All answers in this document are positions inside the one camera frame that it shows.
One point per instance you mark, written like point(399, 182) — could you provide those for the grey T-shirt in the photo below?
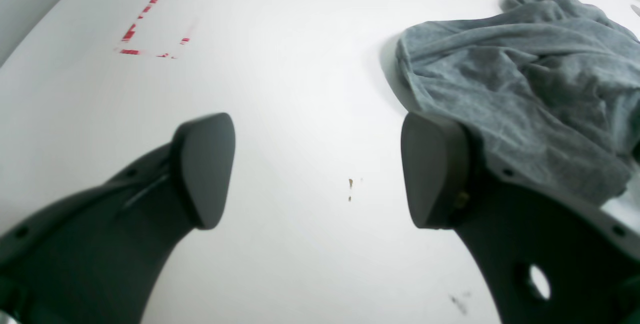
point(551, 85)

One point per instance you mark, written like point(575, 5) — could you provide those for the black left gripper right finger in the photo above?
point(547, 257)

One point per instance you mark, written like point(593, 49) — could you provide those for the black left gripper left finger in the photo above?
point(94, 257)

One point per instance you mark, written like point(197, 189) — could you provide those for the red tape rectangle marking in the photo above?
point(161, 30)

